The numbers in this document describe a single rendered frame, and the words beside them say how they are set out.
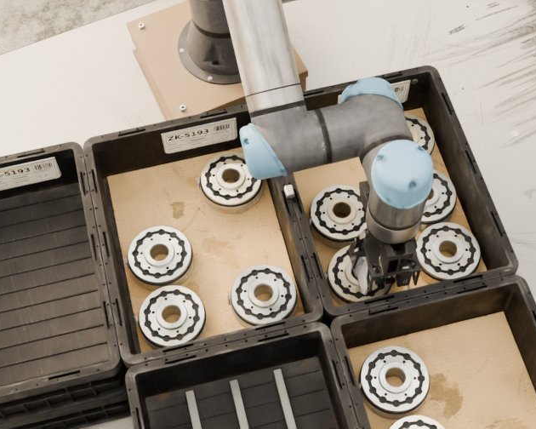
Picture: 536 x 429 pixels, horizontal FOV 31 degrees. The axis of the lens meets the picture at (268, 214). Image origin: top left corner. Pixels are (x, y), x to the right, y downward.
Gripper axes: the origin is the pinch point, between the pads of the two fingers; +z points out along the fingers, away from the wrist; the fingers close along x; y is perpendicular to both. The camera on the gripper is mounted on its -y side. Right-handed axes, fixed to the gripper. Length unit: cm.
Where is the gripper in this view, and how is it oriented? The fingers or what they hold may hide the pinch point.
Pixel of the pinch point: (378, 270)
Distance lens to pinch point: 151.8
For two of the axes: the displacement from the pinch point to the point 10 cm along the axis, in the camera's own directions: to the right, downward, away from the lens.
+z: 0.2, 4.8, 8.8
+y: 1.4, 8.7, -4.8
